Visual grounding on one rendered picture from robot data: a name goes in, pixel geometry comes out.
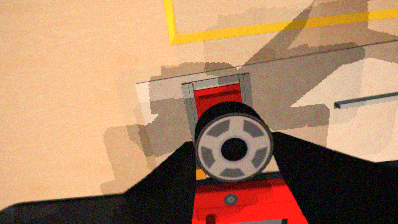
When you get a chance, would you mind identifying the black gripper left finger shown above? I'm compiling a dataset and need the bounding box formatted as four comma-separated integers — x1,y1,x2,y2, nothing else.
0,141,196,224

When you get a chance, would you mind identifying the yellow rectangular outline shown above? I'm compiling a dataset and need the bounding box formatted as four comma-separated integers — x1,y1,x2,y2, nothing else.
163,0,398,45

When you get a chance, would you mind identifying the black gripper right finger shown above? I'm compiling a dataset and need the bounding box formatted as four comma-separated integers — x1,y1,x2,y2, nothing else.
272,132,398,224

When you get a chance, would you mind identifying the black tyre with grey rim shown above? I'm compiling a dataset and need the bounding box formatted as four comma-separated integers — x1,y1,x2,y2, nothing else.
194,101,274,183

